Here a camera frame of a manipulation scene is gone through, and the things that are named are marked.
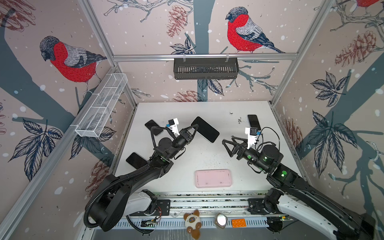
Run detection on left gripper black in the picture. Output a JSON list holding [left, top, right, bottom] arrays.
[[167, 124, 198, 161]]

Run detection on blue phone black screen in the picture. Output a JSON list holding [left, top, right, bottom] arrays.
[[191, 117, 220, 143]]

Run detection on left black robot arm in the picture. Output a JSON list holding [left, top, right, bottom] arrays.
[[83, 124, 199, 232]]

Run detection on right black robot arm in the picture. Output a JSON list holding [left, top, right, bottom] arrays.
[[222, 128, 376, 240]]

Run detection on pink phone case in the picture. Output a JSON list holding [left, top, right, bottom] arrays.
[[195, 169, 232, 189]]

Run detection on orange block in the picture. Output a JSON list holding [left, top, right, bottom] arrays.
[[231, 219, 247, 228]]

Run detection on brown white plush toy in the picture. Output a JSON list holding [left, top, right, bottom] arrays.
[[184, 210, 202, 240]]

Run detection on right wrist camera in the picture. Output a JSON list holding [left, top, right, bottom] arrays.
[[245, 128, 259, 149]]

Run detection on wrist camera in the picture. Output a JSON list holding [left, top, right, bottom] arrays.
[[245, 128, 259, 149], [167, 118, 180, 137]]

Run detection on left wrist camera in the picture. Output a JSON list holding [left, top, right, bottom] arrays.
[[167, 118, 180, 137]]

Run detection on black wire wall basket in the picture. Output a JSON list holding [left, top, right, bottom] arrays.
[[174, 58, 239, 80]]

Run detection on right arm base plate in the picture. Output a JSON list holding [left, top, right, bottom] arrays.
[[247, 198, 286, 216]]

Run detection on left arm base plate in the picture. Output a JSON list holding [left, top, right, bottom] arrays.
[[130, 200, 171, 217]]

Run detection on white wire wall basket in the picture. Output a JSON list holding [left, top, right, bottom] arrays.
[[75, 73, 128, 138]]

